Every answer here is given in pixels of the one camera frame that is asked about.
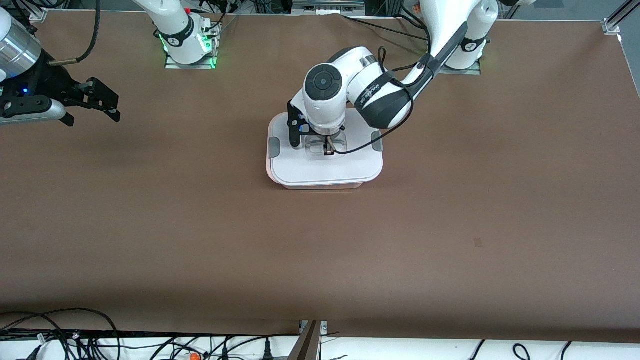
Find white box lid grey latches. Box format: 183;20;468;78
268;107;385;187

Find brown table cover sheet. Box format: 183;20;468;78
0;10;640;346

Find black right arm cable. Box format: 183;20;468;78
47;0;102;67

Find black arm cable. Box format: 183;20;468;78
47;0;102;67
332;46;432;156

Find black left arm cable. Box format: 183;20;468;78
332;46;432;156

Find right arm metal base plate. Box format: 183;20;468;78
164;22;219;70

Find black base supply cable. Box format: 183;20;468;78
202;0;241;38
341;14;431;41
392;14;427;31

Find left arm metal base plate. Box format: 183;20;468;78
440;60;482;76

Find black looping cable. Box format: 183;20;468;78
0;307;122;360
0;312;68;360

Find aluminium table edge rail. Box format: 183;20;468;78
617;31;640;93

